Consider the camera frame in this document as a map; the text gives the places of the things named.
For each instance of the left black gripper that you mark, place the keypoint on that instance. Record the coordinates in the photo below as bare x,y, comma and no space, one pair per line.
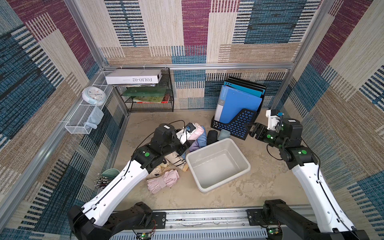
183,147

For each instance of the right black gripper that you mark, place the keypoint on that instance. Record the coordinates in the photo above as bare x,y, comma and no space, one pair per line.
261,132

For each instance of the cream striped umbrella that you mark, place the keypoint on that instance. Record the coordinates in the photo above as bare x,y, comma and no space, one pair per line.
177,161

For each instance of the white plastic storage box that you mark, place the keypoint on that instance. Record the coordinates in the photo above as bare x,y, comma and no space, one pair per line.
217,164

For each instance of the pink umbrella with black strap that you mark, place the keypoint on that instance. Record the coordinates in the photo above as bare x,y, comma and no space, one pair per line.
197,132

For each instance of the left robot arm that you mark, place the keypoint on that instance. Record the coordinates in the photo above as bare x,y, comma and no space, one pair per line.
97,219

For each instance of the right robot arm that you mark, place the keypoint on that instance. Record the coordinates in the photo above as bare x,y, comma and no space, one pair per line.
332,222

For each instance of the lavender folded umbrella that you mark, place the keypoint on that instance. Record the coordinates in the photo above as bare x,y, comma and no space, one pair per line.
195,146

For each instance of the blue folded umbrella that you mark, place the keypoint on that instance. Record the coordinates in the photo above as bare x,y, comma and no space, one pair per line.
202,139

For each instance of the black folded umbrella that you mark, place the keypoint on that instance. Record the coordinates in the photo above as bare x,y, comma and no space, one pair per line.
212,137

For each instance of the grey green folded umbrella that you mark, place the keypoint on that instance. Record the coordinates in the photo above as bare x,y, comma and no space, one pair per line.
224,134

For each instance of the white folio box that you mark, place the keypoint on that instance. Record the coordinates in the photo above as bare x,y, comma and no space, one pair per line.
130,76

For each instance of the black mesh file holder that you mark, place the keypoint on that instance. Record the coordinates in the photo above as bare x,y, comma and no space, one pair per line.
237,126

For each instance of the teal file folder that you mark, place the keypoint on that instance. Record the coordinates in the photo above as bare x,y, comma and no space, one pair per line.
249,90

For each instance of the green book on shelf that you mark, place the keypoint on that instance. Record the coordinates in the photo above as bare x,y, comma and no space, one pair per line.
145,92

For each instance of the green pen cup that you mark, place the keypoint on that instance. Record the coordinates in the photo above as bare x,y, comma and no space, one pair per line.
110,173

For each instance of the light blue cloth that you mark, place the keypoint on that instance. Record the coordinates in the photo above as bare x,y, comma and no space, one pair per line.
94,119

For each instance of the white round clock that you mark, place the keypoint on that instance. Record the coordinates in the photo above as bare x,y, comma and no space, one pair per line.
94,96

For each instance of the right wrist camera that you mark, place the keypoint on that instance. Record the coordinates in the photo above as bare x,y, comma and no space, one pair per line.
275,119

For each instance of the black wire shelf rack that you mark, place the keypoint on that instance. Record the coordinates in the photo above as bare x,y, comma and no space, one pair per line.
149,98

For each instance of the white wire wall basket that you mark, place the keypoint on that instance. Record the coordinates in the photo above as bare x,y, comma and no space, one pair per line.
75,123

